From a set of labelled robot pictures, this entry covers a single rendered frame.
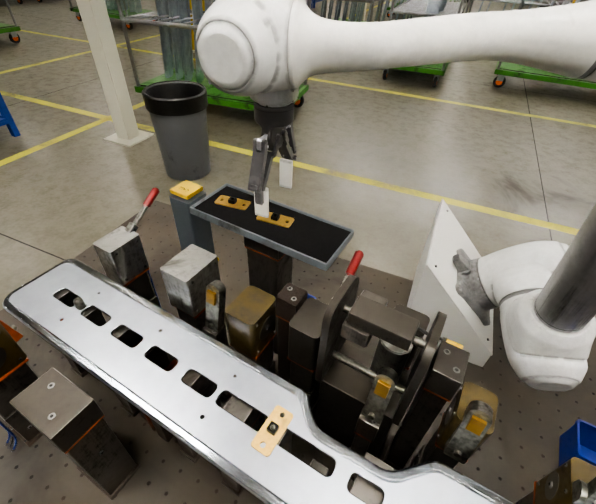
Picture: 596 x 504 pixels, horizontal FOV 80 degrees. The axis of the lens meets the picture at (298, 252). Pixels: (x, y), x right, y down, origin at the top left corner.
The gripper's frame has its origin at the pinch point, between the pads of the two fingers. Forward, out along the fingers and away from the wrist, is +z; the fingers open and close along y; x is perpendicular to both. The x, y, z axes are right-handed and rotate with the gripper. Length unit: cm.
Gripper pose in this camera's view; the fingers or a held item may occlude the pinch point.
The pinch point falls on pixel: (274, 195)
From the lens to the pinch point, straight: 79.9
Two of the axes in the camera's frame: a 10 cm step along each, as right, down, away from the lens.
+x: -9.3, -2.7, 2.5
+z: -0.4, 7.5, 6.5
